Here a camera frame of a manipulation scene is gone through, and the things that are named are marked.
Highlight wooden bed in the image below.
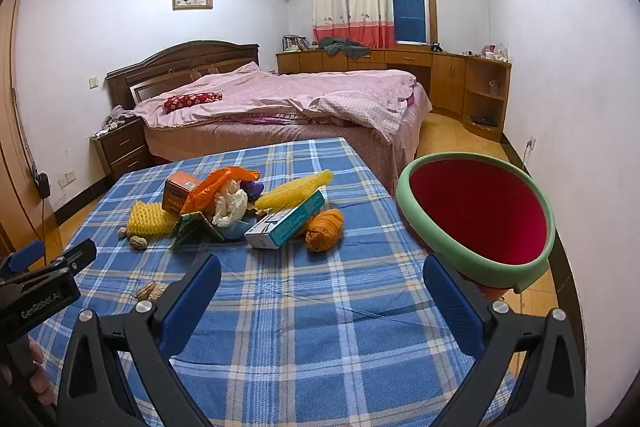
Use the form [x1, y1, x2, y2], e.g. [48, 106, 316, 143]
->
[104, 40, 433, 188]

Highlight small orange cardboard box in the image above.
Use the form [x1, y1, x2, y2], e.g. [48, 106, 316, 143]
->
[161, 173, 205, 214]

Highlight red patterned pillow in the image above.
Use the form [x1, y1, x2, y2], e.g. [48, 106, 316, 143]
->
[163, 92, 223, 114]

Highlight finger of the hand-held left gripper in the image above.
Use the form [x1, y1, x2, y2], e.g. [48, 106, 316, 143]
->
[0, 238, 97, 296]
[0, 239, 47, 280]

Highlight green paper packet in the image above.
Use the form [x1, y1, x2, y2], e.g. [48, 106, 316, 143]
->
[172, 212, 226, 253]

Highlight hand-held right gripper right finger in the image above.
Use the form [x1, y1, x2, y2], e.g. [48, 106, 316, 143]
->
[422, 252, 586, 427]

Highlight pink and white desk items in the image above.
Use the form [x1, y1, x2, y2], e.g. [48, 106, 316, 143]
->
[480, 43, 510, 62]

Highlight crumpled white tissue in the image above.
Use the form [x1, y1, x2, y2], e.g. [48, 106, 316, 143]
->
[212, 187, 249, 228]

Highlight wooden corner cabinet desk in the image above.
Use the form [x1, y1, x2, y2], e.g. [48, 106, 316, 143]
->
[276, 49, 512, 142]

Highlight blue plaid cloth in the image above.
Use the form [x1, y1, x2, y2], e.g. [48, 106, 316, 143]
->
[27, 137, 526, 427]

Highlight green basin with red inside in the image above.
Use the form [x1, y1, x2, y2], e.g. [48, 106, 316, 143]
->
[396, 152, 557, 294]

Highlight orange plastic bag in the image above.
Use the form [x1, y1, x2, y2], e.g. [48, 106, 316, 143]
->
[180, 167, 261, 215]

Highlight long yellow foam sleeve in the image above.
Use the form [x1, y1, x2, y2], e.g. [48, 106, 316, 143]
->
[255, 168, 333, 211]

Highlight wooden door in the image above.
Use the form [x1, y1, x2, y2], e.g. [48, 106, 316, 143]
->
[0, 0, 61, 258]

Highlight yellow foam fruit net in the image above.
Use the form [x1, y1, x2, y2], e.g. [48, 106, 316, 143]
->
[127, 201, 181, 238]

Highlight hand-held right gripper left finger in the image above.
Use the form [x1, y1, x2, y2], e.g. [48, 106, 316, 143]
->
[55, 252, 223, 427]

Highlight pink quilt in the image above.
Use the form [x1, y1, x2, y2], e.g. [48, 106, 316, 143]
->
[132, 62, 433, 130]

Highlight teal and white carton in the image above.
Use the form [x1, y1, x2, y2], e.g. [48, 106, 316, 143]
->
[243, 189, 327, 250]

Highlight dark grey clothes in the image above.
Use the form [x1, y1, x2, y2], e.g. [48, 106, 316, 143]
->
[317, 38, 372, 59]

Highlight wooden nightstand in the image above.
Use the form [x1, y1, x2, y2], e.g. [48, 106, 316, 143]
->
[90, 117, 151, 180]

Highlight clutter pile on nightstand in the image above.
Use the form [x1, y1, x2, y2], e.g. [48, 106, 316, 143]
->
[102, 104, 136, 130]

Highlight black plug with cable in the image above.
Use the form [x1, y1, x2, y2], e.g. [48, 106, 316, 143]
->
[34, 172, 54, 228]

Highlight person's left hand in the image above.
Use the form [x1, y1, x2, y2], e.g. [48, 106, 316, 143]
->
[26, 340, 55, 407]

